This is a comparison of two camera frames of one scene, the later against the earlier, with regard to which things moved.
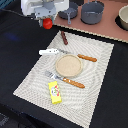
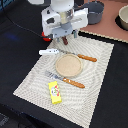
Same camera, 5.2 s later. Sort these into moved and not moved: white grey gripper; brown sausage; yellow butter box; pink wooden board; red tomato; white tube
Moved: red tomato; white grey gripper
Not moved: yellow butter box; brown sausage; pink wooden board; white tube
